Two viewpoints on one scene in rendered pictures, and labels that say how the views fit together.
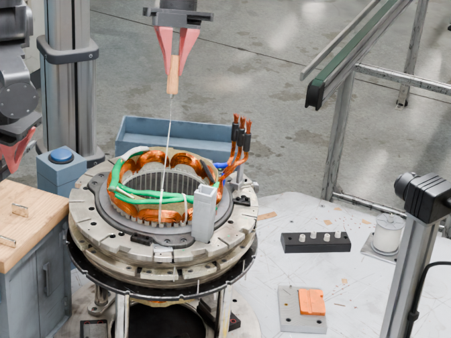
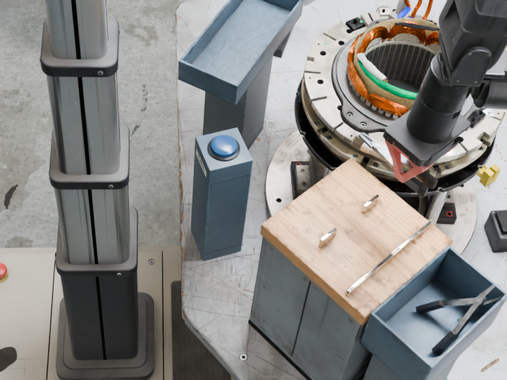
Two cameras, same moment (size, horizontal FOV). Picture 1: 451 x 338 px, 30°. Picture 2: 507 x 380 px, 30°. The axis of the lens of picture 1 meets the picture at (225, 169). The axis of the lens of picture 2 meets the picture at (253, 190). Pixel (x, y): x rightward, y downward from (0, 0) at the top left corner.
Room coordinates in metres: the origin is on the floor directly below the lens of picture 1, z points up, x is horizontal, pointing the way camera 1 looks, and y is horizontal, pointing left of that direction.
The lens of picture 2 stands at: (1.01, 1.17, 2.16)
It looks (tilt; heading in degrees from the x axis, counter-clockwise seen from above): 53 degrees down; 291
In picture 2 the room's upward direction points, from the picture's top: 8 degrees clockwise
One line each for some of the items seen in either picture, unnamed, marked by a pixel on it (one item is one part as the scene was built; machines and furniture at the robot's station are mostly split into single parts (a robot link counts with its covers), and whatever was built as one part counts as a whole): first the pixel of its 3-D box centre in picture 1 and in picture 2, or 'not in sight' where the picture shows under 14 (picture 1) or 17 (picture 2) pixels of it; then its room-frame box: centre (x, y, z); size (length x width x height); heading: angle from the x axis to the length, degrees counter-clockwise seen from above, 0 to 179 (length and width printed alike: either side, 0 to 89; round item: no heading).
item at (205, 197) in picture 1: (205, 213); not in sight; (1.09, 0.03, 1.14); 0.03 x 0.03 x 0.09; 74
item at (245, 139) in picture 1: (241, 136); not in sight; (1.22, -0.02, 1.21); 0.04 x 0.04 x 0.03; 74
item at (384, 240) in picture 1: (387, 234); not in sight; (1.53, -0.37, 0.82); 0.06 x 0.06 x 0.06
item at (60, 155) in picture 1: (61, 154); (224, 145); (1.39, 0.32, 1.04); 0.04 x 0.04 x 0.01
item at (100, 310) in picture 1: (101, 303); not in sight; (1.24, 0.22, 0.81); 0.07 x 0.03 x 0.01; 156
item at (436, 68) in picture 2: not in sight; (453, 83); (1.09, 0.34, 1.36); 0.07 x 0.06 x 0.07; 30
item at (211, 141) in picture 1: (177, 192); (238, 86); (1.47, 0.10, 0.92); 0.25 x 0.11 x 0.28; 89
